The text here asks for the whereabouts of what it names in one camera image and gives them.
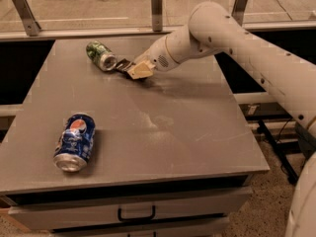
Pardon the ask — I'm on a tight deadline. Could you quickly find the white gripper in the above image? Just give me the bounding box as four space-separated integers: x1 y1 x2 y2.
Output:
127 35 180 80

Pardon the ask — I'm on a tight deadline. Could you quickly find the black rxbar chocolate wrapper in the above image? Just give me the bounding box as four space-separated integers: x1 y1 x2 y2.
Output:
115 58 134 74

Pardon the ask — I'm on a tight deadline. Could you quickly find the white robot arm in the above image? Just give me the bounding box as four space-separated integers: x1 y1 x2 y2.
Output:
127 1 316 237

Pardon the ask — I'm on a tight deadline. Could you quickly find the green soda can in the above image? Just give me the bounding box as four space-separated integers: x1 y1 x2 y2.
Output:
86 40 118 72

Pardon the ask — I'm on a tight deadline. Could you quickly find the blue Pepsi can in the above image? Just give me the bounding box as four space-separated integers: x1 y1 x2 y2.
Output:
53 113 96 172

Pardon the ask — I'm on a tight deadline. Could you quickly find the grey cabinet top drawer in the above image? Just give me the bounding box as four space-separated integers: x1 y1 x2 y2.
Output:
9 187 252 230

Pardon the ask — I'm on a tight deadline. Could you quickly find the grey cabinet drawer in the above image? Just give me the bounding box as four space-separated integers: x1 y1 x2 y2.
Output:
53 217 229 237
9 187 252 230

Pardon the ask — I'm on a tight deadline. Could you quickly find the grey cabinet lower drawer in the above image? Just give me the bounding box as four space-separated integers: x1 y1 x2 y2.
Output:
53 217 229 237

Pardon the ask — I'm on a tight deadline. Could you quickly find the black stand leg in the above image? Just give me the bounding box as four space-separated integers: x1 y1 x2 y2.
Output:
257 120 298 185

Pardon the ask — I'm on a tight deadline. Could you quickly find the middle metal railing bracket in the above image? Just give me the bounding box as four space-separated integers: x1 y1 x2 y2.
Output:
151 0 163 32

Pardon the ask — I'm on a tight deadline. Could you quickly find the metal railing bracket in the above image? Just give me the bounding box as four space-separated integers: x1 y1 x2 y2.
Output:
231 0 248 26
12 0 41 37
151 0 163 32

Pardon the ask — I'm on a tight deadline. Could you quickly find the left metal railing bracket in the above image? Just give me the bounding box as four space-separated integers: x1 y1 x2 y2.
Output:
12 0 41 37

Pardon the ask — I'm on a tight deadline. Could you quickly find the right metal railing bracket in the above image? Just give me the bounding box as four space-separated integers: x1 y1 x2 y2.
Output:
231 0 248 26

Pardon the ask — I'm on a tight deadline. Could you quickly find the black top drawer handle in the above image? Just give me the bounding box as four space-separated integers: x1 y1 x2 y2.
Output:
117 205 156 222

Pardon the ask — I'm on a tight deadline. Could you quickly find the black floor cable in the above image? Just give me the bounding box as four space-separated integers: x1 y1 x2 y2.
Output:
271 0 294 22

